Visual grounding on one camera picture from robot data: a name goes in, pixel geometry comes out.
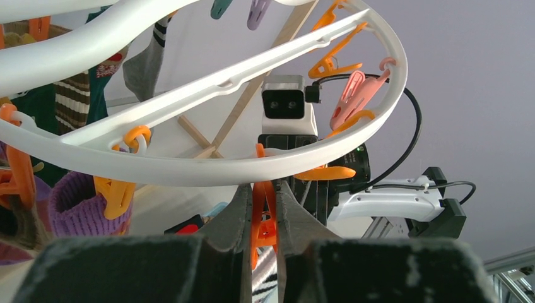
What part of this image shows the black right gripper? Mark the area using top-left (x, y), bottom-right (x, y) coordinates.
top-left (258, 134), bottom-right (328, 225)

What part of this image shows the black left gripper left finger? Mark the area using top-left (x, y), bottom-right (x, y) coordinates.
top-left (13, 184), bottom-right (252, 302)

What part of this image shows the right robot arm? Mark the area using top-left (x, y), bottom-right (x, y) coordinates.
top-left (284, 144), bottom-right (476, 239)

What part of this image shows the orange clothespin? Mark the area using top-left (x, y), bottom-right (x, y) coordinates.
top-left (308, 22), bottom-right (368, 79)
top-left (93, 125), bottom-right (151, 220)
top-left (250, 143), bottom-right (279, 271)
top-left (294, 109), bottom-right (375, 181)

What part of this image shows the purple striped sock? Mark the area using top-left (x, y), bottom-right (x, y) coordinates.
top-left (48, 172), bottom-right (132, 237)

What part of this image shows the red sock in basket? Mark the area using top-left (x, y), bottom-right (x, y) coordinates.
top-left (164, 214), bottom-right (204, 235)

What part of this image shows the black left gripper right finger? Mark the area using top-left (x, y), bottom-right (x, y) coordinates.
top-left (276, 181), bottom-right (498, 302)

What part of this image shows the green christmas hanging sock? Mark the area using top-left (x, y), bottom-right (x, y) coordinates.
top-left (4, 20), bottom-right (129, 187)

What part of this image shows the teal clothespin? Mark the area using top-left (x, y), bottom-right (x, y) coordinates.
top-left (210, 0), bottom-right (233, 20)

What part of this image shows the white round sock hanger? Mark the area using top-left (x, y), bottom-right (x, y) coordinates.
top-left (1, 1), bottom-right (408, 187)

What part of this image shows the brown striped hanging sock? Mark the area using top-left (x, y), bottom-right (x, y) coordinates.
top-left (53, 70), bottom-right (90, 135)

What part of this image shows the wooden drying rack frame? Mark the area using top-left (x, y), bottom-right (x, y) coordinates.
top-left (177, 1), bottom-right (317, 158)

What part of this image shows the purple clothespin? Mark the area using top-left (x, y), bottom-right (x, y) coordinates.
top-left (247, 0), bottom-right (272, 31)

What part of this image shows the pink clothespin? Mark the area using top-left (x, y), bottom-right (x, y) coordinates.
top-left (329, 57), bottom-right (397, 130)

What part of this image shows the grey striped hanging sock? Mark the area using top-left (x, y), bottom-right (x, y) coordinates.
top-left (123, 16), bottom-right (172, 102)

